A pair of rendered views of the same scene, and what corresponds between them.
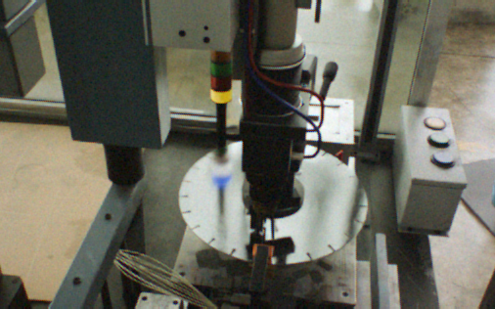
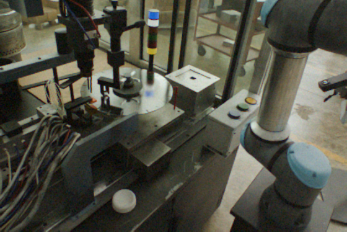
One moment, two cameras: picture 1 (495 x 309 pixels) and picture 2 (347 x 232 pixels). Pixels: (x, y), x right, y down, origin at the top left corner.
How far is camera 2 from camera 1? 0.64 m
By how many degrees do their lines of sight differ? 25
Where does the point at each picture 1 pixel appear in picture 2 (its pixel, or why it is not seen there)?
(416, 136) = (233, 102)
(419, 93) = (253, 85)
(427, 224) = (215, 146)
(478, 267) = not seen: hidden behind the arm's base
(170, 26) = not seen: outside the picture
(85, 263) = (12, 66)
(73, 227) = (79, 85)
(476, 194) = (329, 185)
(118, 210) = (45, 58)
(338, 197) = (152, 100)
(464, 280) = not seen: hidden behind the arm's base
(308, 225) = (125, 102)
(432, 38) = (263, 54)
